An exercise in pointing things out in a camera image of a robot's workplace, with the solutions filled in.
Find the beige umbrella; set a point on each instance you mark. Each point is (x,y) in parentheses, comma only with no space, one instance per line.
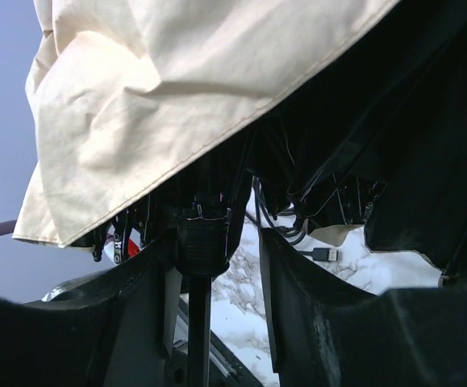
(155,116)

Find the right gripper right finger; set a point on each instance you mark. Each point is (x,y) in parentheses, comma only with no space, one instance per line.
(325,332)

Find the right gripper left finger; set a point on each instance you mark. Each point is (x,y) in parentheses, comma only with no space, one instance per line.
(110,331)

